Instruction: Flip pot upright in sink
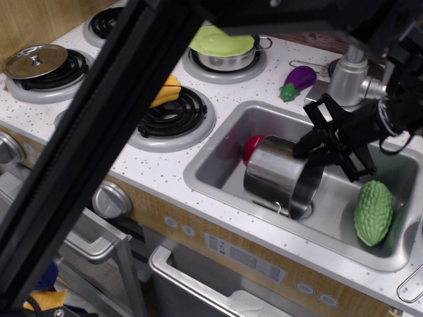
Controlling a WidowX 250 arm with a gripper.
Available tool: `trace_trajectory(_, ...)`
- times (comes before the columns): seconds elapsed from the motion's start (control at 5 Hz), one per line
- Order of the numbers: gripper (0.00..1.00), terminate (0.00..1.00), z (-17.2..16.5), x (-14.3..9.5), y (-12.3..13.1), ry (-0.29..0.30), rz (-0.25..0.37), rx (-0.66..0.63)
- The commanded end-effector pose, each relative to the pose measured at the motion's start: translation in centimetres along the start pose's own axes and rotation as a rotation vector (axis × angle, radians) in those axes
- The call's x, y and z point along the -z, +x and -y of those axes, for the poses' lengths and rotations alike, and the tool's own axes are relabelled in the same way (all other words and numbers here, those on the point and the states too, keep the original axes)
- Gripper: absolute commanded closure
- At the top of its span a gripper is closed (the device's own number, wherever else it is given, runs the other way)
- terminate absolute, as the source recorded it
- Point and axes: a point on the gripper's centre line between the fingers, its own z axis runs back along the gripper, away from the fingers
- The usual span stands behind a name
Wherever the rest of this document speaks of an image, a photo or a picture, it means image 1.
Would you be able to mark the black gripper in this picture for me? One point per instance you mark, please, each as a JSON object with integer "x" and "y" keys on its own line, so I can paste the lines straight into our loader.
{"x": 340, "y": 137}

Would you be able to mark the stainless steel pot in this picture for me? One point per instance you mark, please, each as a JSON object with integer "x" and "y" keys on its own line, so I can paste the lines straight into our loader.
{"x": 276, "y": 180}

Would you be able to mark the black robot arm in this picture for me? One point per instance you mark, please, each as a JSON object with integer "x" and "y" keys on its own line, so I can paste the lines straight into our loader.
{"x": 386, "y": 32}

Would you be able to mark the silver sink basin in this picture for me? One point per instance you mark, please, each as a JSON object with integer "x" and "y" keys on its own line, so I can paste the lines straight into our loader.
{"x": 218, "y": 171}

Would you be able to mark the steel pot lid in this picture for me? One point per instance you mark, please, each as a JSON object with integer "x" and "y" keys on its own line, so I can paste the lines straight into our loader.
{"x": 35, "y": 61}

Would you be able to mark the red toy pepper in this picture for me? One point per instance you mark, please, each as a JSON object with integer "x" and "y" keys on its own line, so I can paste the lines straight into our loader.
{"x": 250, "y": 147}

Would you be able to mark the silver faucet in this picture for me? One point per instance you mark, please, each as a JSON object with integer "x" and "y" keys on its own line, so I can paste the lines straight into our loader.
{"x": 353, "y": 80}

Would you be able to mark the purple toy eggplant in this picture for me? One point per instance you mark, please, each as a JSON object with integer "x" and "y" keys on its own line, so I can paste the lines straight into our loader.
{"x": 299, "y": 79}

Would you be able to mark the green toy bitter gourd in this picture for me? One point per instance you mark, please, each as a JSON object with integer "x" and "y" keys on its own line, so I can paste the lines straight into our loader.
{"x": 373, "y": 212}

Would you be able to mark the small steel pan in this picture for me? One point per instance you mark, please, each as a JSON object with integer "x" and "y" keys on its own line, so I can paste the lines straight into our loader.
{"x": 236, "y": 62}

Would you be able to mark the front right black burner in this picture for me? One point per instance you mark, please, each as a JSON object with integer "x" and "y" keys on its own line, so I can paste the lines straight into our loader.
{"x": 175, "y": 125}

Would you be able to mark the black burner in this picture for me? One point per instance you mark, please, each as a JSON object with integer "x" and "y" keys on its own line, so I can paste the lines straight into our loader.
{"x": 97, "y": 29}
{"x": 175, "y": 125}
{"x": 58, "y": 86}

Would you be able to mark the green plate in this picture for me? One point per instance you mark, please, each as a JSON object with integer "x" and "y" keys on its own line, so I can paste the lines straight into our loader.
{"x": 212, "y": 41}

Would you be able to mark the yellow toy bell pepper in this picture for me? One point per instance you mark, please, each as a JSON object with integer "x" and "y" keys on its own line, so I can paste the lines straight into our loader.
{"x": 169, "y": 92}

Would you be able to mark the dishwasher door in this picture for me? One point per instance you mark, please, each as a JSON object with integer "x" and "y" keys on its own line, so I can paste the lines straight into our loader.
{"x": 187, "y": 284}

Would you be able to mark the silver oven dial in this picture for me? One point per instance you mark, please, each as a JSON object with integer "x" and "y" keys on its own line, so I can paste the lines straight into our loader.
{"x": 110, "y": 201}
{"x": 11, "y": 151}

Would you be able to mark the back left black burner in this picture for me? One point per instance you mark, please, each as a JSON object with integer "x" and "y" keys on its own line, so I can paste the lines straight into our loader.
{"x": 97, "y": 29}

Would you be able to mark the silver stove knob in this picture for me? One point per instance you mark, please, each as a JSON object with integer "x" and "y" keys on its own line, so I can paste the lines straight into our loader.
{"x": 61, "y": 118}

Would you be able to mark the blue clamp tool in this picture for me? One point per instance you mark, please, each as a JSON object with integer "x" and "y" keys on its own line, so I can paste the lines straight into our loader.
{"x": 48, "y": 279}

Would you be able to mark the yellow cloth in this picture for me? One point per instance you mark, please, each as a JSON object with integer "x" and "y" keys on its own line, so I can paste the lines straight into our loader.
{"x": 49, "y": 299}

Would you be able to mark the wire rack handle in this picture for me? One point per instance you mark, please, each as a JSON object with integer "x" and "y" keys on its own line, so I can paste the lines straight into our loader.
{"x": 410, "y": 290}

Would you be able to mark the black foreground frame bar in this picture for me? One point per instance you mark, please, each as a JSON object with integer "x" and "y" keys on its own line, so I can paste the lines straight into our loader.
{"x": 139, "y": 54}

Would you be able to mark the oven door with handle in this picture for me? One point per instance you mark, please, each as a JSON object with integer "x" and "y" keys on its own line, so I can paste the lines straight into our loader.
{"x": 105, "y": 266}

